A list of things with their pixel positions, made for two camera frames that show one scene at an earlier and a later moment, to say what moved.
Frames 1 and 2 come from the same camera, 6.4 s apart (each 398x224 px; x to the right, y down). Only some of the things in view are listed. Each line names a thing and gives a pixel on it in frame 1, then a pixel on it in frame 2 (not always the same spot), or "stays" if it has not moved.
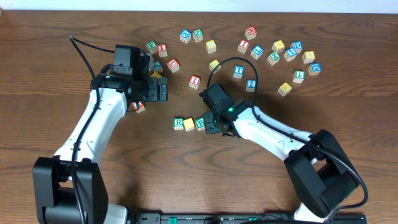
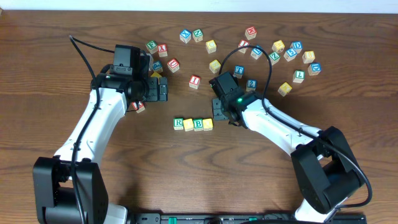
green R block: [178, 124] stays
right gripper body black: [212, 121] -> [217, 111]
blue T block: [238, 71] stays
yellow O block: [189, 124] stays
